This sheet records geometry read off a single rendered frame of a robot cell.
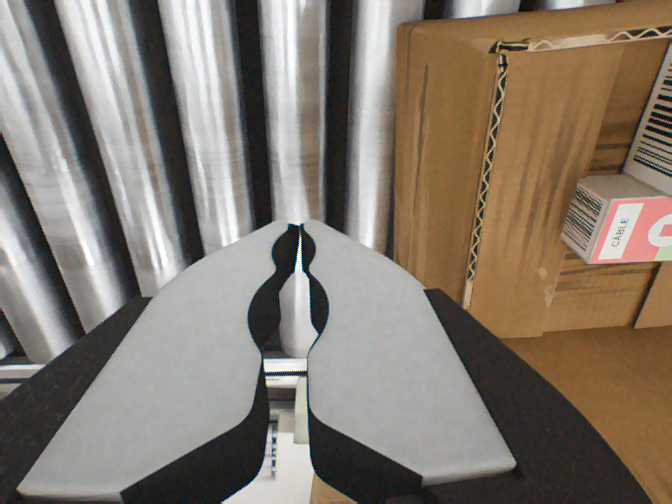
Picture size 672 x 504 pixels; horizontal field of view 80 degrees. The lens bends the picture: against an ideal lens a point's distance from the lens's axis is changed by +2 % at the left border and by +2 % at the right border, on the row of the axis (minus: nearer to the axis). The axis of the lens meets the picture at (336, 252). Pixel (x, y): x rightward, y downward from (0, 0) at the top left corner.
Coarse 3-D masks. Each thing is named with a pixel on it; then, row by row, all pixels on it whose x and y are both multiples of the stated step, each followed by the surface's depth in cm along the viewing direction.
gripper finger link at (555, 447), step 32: (448, 320) 7; (480, 352) 7; (512, 352) 7; (480, 384) 6; (512, 384) 6; (544, 384) 6; (512, 416) 6; (544, 416) 6; (576, 416) 6; (512, 448) 5; (544, 448) 5; (576, 448) 5; (608, 448) 5; (480, 480) 5; (512, 480) 5; (544, 480) 5; (576, 480) 5; (608, 480) 5
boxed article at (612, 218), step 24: (576, 192) 31; (600, 192) 29; (624, 192) 29; (648, 192) 28; (576, 216) 32; (600, 216) 29; (624, 216) 28; (648, 216) 29; (576, 240) 32; (600, 240) 29; (624, 240) 30; (648, 240) 30
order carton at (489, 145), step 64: (448, 64) 16; (512, 64) 27; (576, 64) 27; (640, 64) 28; (448, 128) 17; (512, 128) 29; (576, 128) 29; (448, 192) 17; (512, 192) 32; (448, 256) 18; (512, 256) 35; (576, 256) 36; (512, 320) 39; (576, 320) 40; (640, 320) 39; (576, 384) 35; (640, 384) 35; (640, 448) 30
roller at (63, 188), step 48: (0, 0) 25; (0, 48) 26; (48, 48) 28; (0, 96) 27; (48, 96) 28; (48, 144) 29; (48, 192) 31; (96, 192) 33; (48, 240) 34; (96, 240) 34; (96, 288) 36
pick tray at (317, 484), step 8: (312, 480) 54; (320, 480) 51; (312, 488) 53; (320, 488) 50; (328, 488) 50; (312, 496) 52; (320, 496) 49; (328, 496) 49; (336, 496) 49; (344, 496) 49
